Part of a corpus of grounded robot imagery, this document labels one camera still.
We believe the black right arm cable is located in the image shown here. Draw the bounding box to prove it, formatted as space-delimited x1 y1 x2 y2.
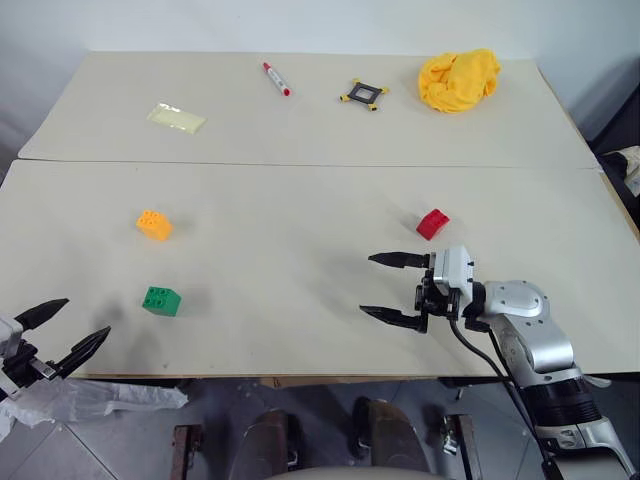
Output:
448 317 567 480

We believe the crumpled yellow cloth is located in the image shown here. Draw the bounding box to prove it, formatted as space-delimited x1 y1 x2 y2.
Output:
417 47 502 115

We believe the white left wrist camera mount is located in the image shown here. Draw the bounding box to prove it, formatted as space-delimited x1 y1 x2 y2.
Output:
0 313 25 359

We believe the green toy brick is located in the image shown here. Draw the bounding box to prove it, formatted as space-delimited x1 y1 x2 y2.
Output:
141 285 183 318

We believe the white crumpled plastic bag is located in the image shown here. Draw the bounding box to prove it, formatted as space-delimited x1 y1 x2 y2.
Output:
0 377 189 444

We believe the dark rounded shape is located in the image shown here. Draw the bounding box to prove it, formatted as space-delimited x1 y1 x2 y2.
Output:
242 409 303 480
351 396 432 474

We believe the orange toy brick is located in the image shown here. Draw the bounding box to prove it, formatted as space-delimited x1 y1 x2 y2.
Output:
135 209 175 243

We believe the rusty brown bar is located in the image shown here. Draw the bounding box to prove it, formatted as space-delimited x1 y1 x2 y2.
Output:
171 423 207 480
441 413 485 480

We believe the dark bundle with white bag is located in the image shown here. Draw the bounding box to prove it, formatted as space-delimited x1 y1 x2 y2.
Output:
597 144 640 214

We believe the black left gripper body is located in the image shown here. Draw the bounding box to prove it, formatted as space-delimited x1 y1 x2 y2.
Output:
0 339 56 397

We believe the red and white marker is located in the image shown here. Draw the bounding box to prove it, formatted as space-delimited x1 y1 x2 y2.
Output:
260 61 292 98

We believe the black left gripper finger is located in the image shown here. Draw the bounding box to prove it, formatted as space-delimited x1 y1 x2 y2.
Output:
14 297 70 331
46 325 113 380

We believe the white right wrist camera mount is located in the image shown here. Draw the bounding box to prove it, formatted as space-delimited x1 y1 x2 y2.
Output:
431 245 477 304

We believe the black yellow square frame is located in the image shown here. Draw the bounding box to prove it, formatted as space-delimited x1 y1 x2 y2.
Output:
337 77 390 114

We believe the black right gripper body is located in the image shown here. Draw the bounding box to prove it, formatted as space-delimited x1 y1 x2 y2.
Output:
413 268 463 333

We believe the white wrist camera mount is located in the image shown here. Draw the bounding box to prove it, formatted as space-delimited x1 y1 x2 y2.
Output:
0 313 25 359
431 245 477 304

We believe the red toy brick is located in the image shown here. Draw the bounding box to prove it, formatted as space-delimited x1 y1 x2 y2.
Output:
415 208 450 242

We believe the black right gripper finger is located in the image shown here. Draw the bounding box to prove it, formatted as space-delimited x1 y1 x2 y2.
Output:
358 304 427 335
367 251 432 271

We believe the clear plastic sachet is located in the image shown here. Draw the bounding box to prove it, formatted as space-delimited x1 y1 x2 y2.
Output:
146 101 208 135

